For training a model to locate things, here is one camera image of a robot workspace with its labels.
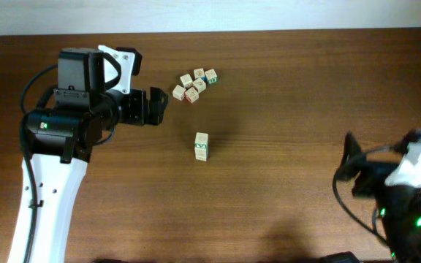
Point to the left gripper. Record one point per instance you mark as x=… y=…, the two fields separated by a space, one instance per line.
x=139 y=109

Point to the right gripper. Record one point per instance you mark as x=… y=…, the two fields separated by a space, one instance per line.
x=351 y=153

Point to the green letter N block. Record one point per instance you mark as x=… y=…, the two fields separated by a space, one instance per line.
x=201 y=140

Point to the teal sided picture block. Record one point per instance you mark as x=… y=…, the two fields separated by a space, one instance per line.
x=201 y=152

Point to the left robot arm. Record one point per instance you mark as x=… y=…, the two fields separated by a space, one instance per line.
x=57 y=144

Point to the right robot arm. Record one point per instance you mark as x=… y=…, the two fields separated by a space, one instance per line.
x=396 y=219

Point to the leftmost plain wooden block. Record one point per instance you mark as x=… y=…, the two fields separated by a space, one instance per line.
x=179 y=92

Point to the red edged picture block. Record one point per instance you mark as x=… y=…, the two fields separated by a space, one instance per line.
x=191 y=95

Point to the upper left picture block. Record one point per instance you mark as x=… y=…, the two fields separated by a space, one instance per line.
x=186 y=81

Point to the center picture wooden block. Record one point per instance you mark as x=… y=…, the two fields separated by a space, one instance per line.
x=199 y=84

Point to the top blue sided block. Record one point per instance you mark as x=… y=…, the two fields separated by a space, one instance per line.
x=199 y=74

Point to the top right green sided block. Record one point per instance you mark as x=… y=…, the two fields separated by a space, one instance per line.
x=211 y=76

